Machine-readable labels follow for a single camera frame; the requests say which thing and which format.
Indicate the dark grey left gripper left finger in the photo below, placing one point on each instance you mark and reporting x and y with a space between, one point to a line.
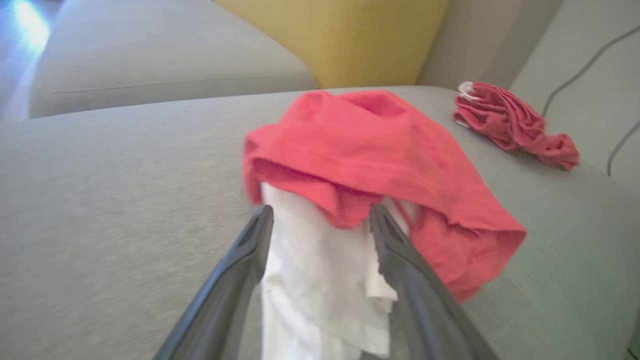
220 300

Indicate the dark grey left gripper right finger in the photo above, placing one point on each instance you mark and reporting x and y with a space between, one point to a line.
425 310

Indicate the red and white basketball jersey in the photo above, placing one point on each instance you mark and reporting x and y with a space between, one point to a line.
360 150

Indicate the red shorts with white trim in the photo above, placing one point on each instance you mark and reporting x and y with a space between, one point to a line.
510 120

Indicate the grey sofa seat cushion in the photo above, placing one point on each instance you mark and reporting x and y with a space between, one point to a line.
125 200

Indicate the grey sofa back cushion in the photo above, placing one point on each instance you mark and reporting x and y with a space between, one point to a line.
150 55

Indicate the yellow pillow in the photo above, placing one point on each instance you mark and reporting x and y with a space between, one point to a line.
350 35

